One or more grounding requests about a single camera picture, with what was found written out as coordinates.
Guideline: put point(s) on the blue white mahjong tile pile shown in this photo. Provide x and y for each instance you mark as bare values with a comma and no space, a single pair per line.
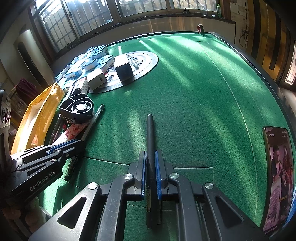
80,66

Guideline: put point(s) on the black grip ballpoint pen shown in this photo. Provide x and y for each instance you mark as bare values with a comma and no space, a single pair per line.
74,160

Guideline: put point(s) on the smartphone with lit screen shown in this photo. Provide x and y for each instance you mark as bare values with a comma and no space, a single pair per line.
280,179

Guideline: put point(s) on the black tape roll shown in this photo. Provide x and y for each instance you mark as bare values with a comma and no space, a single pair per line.
200,29

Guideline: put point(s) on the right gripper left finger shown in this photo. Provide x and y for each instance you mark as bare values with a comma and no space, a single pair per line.
140,175

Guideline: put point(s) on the yellow cardboard box tray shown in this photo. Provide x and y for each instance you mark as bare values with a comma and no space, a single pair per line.
37,119

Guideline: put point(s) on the white orange ointment box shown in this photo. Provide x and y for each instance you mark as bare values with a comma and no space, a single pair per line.
81,86

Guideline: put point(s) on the black white cigarette box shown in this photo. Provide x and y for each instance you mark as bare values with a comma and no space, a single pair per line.
122,67

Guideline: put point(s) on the window with metal grille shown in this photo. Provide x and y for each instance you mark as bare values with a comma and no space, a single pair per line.
64,22

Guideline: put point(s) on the white phone charger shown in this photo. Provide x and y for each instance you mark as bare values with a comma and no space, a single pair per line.
96,78

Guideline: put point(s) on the round table centre console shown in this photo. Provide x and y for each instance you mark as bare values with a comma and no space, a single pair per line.
142,62

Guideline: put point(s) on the long black pen case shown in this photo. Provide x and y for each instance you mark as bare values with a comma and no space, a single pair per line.
59,128

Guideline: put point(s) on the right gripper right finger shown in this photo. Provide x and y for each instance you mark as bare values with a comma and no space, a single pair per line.
161,175

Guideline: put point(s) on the pink rose hand cream tube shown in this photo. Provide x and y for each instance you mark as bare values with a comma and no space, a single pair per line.
70,133

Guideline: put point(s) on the white air conditioner column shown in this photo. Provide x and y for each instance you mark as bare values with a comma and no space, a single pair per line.
34,59

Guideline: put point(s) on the person's left hand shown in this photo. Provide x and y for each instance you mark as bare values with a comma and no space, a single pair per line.
33,216

